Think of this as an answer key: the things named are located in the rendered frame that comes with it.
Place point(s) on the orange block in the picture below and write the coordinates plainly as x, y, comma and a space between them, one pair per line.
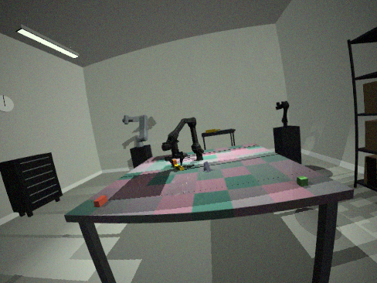
100, 201

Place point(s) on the small green block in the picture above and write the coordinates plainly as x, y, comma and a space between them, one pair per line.
302, 181

